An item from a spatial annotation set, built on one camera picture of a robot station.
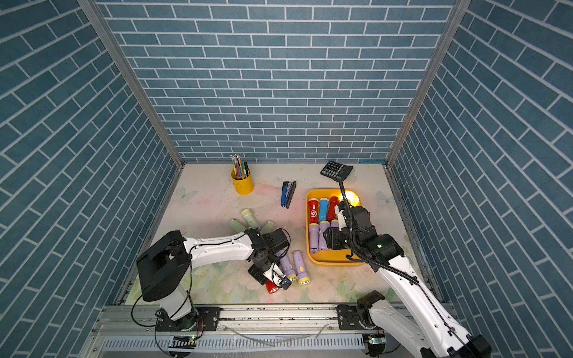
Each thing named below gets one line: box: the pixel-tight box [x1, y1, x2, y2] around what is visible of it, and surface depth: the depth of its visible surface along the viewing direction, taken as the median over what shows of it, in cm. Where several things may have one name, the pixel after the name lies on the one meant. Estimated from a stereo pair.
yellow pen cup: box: [230, 165, 254, 196], surface depth 105 cm
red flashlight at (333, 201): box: [326, 195, 340, 223], surface depth 103 cm
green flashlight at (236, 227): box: [229, 217, 247, 233], surface depth 97 cm
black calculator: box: [320, 160, 354, 181], surface depth 118 cm
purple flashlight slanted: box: [318, 220, 331, 252], surface depth 94 cm
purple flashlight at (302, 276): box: [292, 250, 311, 286], surface depth 84 cm
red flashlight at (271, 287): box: [265, 278, 280, 294], surface depth 79 cm
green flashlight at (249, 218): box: [240, 208, 259, 229], surface depth 98 cm
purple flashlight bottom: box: [308, 223, 320, 255], surface depth 92 cm
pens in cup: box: [229, 153, 251, 180], surface depth 105 cm
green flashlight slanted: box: [259, 220, 276, 235], surface depth 96 cm
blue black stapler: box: [280, 180, 297, 210], surface depth 107 cm
